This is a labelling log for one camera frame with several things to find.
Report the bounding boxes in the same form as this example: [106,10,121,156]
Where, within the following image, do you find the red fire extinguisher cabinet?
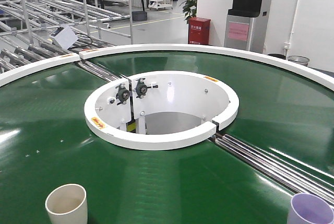
[188,17,211,45]

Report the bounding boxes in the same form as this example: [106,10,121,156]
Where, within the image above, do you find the white control box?
[50,25,78,50]

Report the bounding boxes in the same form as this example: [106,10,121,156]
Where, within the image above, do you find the metal roller rack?
[0,0,134,73]

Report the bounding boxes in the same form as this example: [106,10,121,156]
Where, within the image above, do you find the white inner conveyor ring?
[83,70,240,151]

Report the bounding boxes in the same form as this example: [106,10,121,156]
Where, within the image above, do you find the lavender plastic cup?
[287,193,333,224]

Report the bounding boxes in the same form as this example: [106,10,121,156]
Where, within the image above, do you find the beige plastic cup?
[45,184,88,223]

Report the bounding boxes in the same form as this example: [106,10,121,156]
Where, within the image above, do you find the metal mesh waste bin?
[287,55,310,66]

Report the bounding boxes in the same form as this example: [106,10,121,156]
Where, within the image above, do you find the green circular conveyor belt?
[1,52,333,223]

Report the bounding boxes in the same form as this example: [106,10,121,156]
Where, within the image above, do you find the white outer conveyor rim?
[1,44,333,90]

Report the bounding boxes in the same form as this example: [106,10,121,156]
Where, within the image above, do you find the black silver water dispenser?
[224,0,262,51]

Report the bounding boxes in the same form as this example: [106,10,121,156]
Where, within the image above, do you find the steel conveyor rollers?
[209,133,333,206]

